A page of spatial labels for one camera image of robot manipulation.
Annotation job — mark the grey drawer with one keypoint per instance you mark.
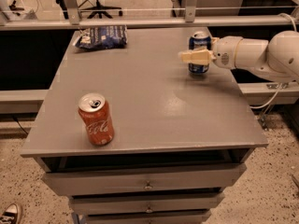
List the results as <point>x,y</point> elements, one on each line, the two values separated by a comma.
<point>146,179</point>
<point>146,203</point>
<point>179,217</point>

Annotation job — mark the grey metal railing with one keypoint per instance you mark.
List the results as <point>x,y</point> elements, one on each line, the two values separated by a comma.
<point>74,14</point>

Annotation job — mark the grey drawer cabinet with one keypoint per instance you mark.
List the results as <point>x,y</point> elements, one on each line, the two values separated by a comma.
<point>161,114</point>

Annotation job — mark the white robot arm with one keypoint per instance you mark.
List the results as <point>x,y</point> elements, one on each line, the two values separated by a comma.
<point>275,60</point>

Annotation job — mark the blue pepsi can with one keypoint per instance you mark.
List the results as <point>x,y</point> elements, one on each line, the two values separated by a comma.
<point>199,40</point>

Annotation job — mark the top grey drawer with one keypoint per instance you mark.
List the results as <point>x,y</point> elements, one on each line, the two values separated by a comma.
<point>146,179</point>

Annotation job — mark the bottom grey drawer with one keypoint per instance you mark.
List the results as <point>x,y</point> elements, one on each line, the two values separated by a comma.
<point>179,217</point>

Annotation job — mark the blue chip bag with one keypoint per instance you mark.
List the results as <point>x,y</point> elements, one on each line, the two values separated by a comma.
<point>102,37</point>

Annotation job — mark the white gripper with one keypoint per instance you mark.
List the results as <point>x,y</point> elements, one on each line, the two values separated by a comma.
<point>225,52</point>

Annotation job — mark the middle grey drawer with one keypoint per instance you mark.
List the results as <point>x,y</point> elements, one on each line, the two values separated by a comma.
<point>146,203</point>

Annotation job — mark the black white sneaker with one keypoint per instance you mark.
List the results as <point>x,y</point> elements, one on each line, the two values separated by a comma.
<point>12,215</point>

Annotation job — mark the red coca cola can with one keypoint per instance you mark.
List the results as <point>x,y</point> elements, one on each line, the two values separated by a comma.
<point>93,108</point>

